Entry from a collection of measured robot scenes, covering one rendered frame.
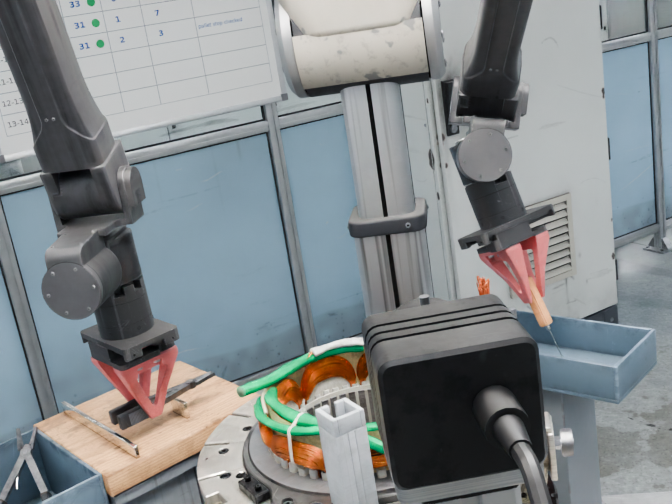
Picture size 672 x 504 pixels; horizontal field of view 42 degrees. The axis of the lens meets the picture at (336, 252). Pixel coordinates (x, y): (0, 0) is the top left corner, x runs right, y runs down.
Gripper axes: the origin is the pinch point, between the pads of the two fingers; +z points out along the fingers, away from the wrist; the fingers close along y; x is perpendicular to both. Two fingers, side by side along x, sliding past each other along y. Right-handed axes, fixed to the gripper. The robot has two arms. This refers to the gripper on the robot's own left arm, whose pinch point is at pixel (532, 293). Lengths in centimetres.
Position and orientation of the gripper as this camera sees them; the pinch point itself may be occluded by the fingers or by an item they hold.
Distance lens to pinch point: 105.2
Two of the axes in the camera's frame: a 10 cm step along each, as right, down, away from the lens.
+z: 3.7, 9.3, 0.4
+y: 8.7, -3.6, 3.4
